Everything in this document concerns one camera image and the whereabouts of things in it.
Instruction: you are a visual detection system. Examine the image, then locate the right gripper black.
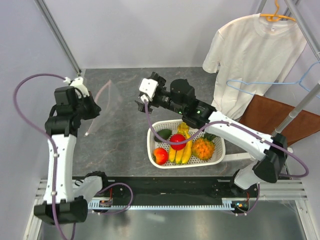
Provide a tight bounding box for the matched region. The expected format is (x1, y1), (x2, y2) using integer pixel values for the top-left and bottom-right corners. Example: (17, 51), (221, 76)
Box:
(136, 72), (185, 116)

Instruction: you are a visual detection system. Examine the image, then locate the clear zip top bag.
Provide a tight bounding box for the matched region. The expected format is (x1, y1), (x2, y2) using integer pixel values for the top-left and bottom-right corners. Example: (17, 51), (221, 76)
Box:
(84, 80), (123, 137)

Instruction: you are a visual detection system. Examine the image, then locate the yellow banana bunch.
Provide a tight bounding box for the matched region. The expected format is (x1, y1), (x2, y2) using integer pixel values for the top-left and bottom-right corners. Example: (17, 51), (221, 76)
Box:
(168, 122), (193, 164)

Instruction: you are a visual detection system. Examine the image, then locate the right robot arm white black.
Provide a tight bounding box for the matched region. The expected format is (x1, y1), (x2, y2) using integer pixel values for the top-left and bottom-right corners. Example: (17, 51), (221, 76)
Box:
(137, 72), (288, 197)

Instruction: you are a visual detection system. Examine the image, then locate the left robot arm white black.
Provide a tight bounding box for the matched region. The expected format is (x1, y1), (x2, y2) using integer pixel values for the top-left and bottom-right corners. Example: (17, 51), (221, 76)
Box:
(33, 86), (110, 225)

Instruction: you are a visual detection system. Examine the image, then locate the green avocado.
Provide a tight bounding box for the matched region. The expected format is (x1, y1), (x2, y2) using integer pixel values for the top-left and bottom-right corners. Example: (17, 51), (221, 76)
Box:
(153, 129), (172, 143)

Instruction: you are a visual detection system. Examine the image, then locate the red apple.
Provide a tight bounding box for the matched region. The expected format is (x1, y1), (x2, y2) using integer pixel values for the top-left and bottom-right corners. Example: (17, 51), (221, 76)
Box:
(170, 133), (187, 151)

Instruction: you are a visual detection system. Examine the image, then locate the white perforated plastic basket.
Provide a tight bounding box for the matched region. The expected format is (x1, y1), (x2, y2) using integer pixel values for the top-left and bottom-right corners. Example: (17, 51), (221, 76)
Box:
(146, 119), (226, 169)

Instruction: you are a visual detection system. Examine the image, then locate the red orange peach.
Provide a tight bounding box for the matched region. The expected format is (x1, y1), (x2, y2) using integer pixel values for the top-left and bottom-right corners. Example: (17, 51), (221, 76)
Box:
(152, 147), (169, 165)

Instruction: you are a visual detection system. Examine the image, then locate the orange toy pineapple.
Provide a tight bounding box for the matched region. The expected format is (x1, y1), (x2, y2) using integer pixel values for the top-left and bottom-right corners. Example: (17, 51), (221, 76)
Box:
(191, 133), (217, 161)

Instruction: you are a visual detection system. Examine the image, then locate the white t-shirt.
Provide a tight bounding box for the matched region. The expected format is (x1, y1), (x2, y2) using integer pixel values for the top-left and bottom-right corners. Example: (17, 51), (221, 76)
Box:
(202, 14), (307, 119)

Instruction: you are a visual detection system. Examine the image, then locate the brown cloth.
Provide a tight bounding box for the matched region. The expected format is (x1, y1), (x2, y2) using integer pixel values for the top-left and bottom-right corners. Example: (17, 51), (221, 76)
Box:
(239, 95), (320, 146)

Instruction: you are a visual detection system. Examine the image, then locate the yellow clothes hanger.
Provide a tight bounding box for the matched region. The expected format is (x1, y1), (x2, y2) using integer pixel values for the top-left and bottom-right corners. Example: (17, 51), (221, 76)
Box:
(258, 0), (296, 22)

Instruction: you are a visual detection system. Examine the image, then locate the blue clothes hanger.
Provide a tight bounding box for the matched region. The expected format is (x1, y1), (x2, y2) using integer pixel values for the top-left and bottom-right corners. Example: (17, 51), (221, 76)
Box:
(226, 61), (320, 96)

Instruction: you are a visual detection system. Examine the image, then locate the silver clothes rack pole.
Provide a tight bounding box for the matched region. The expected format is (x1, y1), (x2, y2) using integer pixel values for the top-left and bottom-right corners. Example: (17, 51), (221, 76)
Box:
(271, 81), (320, 137)

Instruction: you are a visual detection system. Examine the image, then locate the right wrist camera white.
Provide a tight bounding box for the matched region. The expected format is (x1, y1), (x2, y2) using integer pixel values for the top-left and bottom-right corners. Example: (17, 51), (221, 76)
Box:
(138, 78), (158, 102)

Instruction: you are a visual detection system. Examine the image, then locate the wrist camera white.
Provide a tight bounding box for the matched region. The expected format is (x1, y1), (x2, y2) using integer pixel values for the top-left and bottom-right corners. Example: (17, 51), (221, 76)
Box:
(63, 76), (90, 99)
(138, 78), (158, 102)

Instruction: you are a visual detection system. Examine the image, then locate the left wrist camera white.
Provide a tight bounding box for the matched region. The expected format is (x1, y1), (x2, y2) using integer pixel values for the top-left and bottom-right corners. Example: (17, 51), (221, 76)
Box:
(63, 76), (90, 99)

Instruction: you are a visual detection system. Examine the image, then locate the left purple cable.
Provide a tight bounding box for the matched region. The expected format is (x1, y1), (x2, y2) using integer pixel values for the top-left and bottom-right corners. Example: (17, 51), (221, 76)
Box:
(13, 73), (77, 240)

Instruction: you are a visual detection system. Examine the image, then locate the purple cable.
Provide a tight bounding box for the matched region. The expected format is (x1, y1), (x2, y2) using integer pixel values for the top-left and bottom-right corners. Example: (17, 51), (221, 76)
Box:
(13, 73), (77, 240)
(144, 101), (310, 216)

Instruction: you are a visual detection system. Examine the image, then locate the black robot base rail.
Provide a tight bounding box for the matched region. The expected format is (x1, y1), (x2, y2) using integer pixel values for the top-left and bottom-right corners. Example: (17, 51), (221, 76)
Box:
(95, 176), (258, 209)

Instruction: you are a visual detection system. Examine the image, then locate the aluminium frame post left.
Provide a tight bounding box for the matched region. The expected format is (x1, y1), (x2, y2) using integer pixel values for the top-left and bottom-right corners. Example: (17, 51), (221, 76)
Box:
(34, 0), (82, 76)

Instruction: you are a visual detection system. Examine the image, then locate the white cable duct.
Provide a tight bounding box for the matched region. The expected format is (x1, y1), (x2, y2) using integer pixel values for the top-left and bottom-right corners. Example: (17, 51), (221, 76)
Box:
(88, 198), (249, 211)

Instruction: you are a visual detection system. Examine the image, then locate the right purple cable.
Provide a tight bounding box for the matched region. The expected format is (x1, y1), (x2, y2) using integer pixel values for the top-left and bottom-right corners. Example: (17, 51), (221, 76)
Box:
(144, 101), (310, 216)

